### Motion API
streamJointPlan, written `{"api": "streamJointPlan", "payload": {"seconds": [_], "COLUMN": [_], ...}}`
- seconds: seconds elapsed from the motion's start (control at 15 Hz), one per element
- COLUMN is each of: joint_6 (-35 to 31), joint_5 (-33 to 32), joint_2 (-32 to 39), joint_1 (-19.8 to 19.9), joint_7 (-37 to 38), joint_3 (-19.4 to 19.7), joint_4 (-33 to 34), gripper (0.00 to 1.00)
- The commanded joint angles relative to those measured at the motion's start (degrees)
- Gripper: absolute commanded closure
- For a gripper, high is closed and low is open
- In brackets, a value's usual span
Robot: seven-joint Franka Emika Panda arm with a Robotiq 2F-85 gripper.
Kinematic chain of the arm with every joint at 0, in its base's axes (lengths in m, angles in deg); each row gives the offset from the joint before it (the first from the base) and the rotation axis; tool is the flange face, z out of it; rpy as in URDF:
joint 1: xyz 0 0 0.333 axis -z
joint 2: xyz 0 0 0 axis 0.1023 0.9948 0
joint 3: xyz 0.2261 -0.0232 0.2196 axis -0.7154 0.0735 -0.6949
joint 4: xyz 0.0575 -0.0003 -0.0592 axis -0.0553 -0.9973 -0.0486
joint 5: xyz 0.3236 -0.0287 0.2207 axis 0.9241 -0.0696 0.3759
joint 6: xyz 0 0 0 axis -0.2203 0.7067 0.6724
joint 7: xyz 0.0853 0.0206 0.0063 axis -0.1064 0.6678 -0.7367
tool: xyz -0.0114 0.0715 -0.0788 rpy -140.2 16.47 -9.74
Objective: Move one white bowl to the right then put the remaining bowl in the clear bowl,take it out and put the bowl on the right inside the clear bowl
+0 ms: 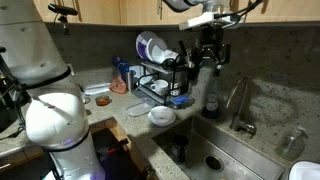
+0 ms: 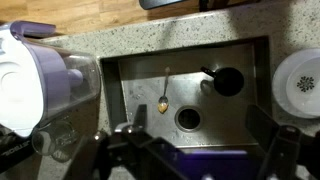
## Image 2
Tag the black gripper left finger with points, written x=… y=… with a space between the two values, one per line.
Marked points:
x=138 y=124

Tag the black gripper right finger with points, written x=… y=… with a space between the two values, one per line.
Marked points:
x=260 y=126

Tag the white bowl with flower pattern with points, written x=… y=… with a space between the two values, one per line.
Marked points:
x=303 y=87

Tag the metal spoon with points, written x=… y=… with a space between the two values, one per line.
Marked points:
x=163 y=100

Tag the black mug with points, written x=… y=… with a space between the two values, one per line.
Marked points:
x=227 y=81

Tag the stainless steel sink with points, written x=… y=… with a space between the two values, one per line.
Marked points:
x=198 y=117

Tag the clear drinking glass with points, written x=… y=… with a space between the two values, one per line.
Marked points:
x=55 y=140

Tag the purple white water filter pitcher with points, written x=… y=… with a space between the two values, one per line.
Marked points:
x=39 y=82

